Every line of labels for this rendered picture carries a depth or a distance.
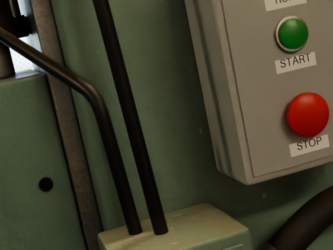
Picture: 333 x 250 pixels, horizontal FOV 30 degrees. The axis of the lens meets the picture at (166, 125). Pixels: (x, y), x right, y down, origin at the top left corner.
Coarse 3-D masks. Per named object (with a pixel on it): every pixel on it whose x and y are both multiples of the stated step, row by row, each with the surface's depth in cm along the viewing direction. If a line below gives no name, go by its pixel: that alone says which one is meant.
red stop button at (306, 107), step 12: (300, 96) 41; (312, 96) 41; (288, 108) 42; (300, 108) 41; (312, 108) 41; (324, 108) 42; (288, 120) 41; (300, 120) 41; (312, 120) 41; (324, 120) 42; (300, 132) 42; (312, 132) 42
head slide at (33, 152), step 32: (0, 64) 52; (0, 96) 47; (32, 96) 47; (0, 128) 47; (32, 128) 48; (0, 160) 47; (32, 160) 48; (64, 160) 49; (0, 192) 47; (32, 192) 48; (64, 192) 49; (0, 224) 48; (32, 224) 48; (64, 224) 49
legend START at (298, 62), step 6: (306, 54) 42; (312, 54) 42; (282, 60) 42; (288, 60) 42; (294, 60) 42; (300, 60) 42; (306, 60) 42; (312, 60) 42; (276, 66) 41; (282, 66) 42; (288, 66) 42; (294, 66) 42; (300, 66) 42; (306, 66) 42; (282, 72) 42
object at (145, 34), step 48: (144, 0) 45; (96, 48) 44; (144, 48) 45; (192, 48) 46; (144, 96) 46; (192, 96) 47; (96, 144) 45; (192, 144) 47; (96, 192) 48; (192, 192) 47; (240, 192) 48; (288, 192) 50
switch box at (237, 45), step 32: (192, 0) 43; (224, 0) 40; (256, 0) 41; (320, 0) 42; (192, 32) 45; (224, 32) 40; (256, 32) 41; (320, 32) 42; (224, 64) 41; (256, 64) 41; (320, 64) 42; (224, 96) 42; (256, 96) 41; (288, 96) 42; (224, 128) 43; (256, 128) 42; (288, 128) 42; (224, 160) 45; (256, 160) 42; (288, 160) 42; (320, 160) 43
